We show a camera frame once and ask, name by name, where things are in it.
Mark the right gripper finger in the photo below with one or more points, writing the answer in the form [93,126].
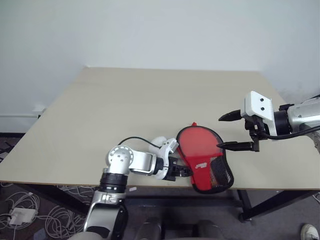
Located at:
[231,116]
[240,146]

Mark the beige table with black frame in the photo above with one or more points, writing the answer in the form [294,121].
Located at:
[150,100]

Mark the white sneaker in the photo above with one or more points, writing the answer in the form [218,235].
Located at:
[311,232]

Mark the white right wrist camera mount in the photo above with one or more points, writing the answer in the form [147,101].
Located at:
[257,105]

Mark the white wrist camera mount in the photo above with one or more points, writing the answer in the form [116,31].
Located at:
[257,105]
[163,150]

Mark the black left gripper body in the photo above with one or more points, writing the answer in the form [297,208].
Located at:
[173,172]

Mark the white power adapter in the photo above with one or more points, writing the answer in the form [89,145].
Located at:
[23,215]

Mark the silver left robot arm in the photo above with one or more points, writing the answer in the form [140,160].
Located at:
[120,157]

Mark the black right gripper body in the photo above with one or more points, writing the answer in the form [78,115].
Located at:
[255,126]

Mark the red black mesh paddle case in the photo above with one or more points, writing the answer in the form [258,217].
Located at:
[202,172]

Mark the small white frame label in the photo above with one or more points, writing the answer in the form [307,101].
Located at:
[132,189]

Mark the white wall socket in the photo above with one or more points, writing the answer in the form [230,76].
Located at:
[38,111]

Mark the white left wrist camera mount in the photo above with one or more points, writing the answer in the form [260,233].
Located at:
[163,150]

